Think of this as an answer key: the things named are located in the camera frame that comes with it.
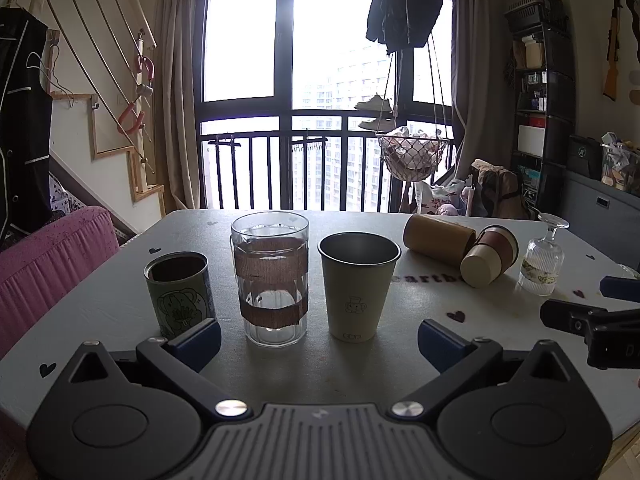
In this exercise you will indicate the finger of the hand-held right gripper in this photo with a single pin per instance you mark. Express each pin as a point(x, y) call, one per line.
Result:
point(570, 316)
point(621, 289)

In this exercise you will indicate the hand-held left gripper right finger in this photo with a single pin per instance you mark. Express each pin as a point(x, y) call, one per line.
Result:
point(441, 344)

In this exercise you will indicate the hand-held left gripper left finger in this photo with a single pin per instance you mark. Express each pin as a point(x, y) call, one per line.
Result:
point(197, 344)

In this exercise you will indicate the ribbed glass goblet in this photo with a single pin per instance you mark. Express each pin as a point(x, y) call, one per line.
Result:
point(542, 265)

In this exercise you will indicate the cream cup with brown sleeve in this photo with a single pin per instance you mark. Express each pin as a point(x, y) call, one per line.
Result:
point(492, 255)

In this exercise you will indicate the wooden cylinder cup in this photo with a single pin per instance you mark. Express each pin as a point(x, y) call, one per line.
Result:
point(435, 239)

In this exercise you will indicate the green elephant print tin cup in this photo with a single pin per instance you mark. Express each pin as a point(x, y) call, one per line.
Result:
point(175, 302)

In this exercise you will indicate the white cup with bear print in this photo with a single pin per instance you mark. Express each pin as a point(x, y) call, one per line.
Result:
point(357, 295)

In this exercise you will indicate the grey cabinet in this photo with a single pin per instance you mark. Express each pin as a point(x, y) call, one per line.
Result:
point(590, 220)

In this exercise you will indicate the glass tumbler with brown bands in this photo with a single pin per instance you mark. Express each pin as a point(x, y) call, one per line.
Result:
point(270, 280)

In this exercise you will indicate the clear container with clutter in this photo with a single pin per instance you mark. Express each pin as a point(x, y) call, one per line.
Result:
point(622, 162)

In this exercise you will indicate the black box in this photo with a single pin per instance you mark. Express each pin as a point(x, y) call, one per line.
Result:
point(584, 157)

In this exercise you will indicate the floral cloth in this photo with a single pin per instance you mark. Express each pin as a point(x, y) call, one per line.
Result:
point(440, 199)

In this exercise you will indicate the pile of clothes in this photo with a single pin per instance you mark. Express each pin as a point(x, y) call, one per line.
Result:
point(497, 187)

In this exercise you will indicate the pink sofa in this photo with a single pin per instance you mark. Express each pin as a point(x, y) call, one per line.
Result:
point(55, 265)

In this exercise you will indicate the white box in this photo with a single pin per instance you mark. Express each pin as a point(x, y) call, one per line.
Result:
point(531, 140)

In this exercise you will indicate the hanging net basket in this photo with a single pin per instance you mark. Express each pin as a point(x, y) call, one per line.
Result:
point(412, 157)

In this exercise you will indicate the black balcony railing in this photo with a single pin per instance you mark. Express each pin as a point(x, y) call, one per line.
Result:
point(345, 170)

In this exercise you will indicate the black shelf unit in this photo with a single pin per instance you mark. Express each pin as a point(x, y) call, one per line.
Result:
point(557, 95)

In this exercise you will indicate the wooden toy rifle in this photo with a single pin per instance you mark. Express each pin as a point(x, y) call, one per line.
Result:
point(612, 60)

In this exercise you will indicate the sneaker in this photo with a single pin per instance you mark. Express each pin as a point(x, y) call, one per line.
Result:
point(374, 104)
point(376, 123)

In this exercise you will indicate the beige curtain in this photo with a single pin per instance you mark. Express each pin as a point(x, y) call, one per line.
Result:
point(475, 85)
point(177, 110)

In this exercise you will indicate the wooden staircase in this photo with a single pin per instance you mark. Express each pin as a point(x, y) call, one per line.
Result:
point(112, 125)

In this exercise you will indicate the beige jar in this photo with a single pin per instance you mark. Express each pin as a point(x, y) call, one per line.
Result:
point(533, 52)

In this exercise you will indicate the black framed window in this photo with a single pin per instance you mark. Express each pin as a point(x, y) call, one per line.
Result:
point(285, 102)

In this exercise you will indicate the black garment with white piping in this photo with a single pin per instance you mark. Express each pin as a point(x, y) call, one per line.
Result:
point(22, 110)

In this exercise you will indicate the grey storage basket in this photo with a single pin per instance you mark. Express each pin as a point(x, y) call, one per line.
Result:
point(525, 4)

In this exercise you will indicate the black hanging jacket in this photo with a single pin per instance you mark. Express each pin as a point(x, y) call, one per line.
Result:
point(402, 5)

